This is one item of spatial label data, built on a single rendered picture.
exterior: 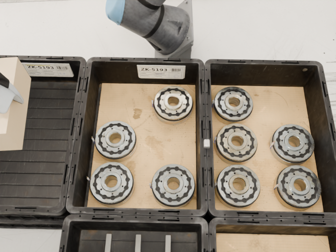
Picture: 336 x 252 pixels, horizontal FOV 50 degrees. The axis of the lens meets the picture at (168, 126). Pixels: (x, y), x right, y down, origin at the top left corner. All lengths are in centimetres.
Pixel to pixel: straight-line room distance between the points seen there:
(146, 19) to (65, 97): 32
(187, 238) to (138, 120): 33
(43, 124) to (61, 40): 40
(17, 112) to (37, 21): 71
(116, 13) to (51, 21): 40
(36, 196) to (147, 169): 27
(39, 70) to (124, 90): 23
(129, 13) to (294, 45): 59
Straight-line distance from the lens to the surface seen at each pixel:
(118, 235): 87
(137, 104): 97
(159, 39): 109
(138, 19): 104
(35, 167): 96
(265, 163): 93
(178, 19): 110
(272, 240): 89
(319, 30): 139
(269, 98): 102
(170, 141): 92
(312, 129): 99
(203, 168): 79
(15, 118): 71
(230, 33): 129
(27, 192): 94
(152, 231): 86
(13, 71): 73
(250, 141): 91
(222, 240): 86
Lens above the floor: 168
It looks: 64 degrees down
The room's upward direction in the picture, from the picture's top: straight up
